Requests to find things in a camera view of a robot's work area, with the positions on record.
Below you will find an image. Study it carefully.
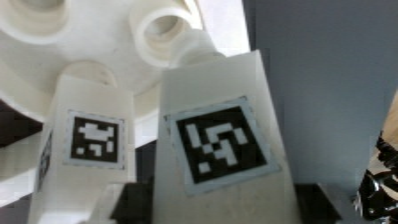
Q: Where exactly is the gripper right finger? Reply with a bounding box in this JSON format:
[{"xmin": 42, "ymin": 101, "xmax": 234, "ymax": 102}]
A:
[{"xmin": 295, "ymin": 183, "xmax": 343, "ymax": 224}]

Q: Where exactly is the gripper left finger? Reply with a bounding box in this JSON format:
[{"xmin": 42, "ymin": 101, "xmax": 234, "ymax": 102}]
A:
[{"xmin": 76, "ymin": 182, "xmax": 156, "ymax": 224}]

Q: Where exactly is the white round stool seat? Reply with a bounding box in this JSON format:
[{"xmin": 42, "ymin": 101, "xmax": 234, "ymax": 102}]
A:
[{"xmin": 0, "ymin": 0, "xmax": 218, "ymax": 126}]

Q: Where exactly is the white front fence bar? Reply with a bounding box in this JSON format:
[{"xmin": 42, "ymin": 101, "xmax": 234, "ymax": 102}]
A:
[{"xmin": 0, "ymin": 95, "xmax": 158, "ymax": 207}]

